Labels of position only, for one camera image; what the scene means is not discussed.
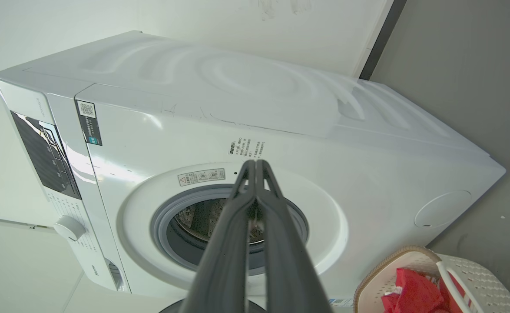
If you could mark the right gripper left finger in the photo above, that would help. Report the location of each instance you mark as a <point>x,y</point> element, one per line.
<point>224,261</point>

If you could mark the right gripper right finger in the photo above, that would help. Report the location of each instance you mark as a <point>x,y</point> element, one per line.
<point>289,269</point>

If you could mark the red jersey garment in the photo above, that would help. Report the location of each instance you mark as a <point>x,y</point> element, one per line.
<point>415,291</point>

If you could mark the white washing machine dial knob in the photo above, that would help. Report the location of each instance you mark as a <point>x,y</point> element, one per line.
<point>69,228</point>

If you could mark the cream perforated laundry basket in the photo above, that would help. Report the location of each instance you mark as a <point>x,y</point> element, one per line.
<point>481,278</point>

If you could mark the black glossy display control panel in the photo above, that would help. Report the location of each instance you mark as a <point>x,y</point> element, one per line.
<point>48,161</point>

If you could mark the blue energy label sticker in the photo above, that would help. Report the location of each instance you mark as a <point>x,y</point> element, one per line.
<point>341,302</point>

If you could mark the grey warning sticker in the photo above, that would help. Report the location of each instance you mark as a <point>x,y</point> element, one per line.
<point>201,177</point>

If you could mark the white front-load washing machine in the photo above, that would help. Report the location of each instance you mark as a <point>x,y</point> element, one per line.
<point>368,174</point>

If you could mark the round white filter cover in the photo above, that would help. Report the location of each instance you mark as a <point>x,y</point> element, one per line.
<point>442,209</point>

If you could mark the dark QR code sticker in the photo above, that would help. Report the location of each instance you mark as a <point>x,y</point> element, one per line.
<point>89,124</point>

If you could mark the dark wall baseboard strip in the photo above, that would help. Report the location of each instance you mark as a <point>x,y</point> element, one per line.
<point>381,39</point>

